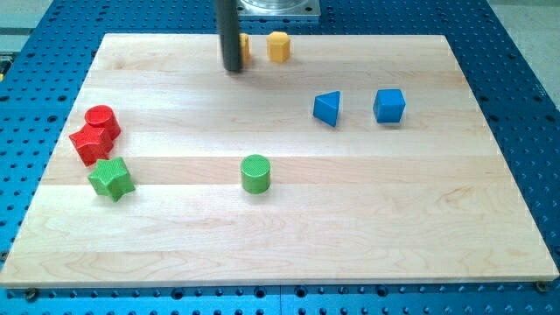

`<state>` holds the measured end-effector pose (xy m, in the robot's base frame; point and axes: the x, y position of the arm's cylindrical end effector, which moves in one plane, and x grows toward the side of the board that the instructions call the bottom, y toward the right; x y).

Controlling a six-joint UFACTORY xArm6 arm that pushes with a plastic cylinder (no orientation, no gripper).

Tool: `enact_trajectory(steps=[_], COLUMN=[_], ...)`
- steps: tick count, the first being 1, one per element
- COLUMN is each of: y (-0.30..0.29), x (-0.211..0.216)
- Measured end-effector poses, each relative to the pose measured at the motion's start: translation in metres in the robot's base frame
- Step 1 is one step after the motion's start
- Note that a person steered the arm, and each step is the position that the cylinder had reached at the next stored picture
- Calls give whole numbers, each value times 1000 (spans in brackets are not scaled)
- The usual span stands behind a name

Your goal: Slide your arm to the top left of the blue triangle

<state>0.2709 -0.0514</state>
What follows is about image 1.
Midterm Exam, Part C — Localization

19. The blue cube block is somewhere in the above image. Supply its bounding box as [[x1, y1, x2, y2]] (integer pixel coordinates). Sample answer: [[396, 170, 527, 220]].
[[373, 89, 406, 123]]

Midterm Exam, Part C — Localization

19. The red star block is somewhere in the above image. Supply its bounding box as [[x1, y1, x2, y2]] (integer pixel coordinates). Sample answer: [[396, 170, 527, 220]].
[[69, 124, 114, 166]]

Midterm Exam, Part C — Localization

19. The blue perforated metal table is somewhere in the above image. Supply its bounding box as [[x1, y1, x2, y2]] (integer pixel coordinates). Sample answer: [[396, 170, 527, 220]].
[[1, 1, 559, 314]]

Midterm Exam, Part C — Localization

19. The green cylinder block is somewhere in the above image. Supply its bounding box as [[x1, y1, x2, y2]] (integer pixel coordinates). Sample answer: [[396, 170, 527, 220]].
[[240, 154, 271, 194]]

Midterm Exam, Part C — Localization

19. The blue triangle block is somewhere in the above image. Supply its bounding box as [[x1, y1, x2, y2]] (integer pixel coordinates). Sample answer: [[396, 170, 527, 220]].
[[312, 91, 340, 128]]

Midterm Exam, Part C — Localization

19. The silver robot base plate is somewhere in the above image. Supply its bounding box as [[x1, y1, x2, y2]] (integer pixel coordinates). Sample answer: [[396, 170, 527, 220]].
[[236, 0, 321, 18]]

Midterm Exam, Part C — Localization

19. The green star block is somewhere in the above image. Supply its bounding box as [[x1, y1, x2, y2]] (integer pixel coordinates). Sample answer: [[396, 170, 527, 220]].
[[87, 157, 136, 202]]

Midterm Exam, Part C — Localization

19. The light wooden board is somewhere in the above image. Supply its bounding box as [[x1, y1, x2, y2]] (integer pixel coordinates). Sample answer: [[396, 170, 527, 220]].
[[1, 33, 558, 288]]

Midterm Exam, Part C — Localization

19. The yellow hexagon block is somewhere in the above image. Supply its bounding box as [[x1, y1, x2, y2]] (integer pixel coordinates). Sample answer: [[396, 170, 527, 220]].
[[267, 31, 291, 63]]

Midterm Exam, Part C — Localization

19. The red cylinder block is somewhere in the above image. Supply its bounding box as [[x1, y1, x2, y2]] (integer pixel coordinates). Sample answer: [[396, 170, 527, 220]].
[[84, 105, 121, 140]]

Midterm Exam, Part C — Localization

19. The yellow block behind stick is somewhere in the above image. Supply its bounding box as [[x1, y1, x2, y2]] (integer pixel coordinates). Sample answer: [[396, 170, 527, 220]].
[[239, 33, 250, 66]]

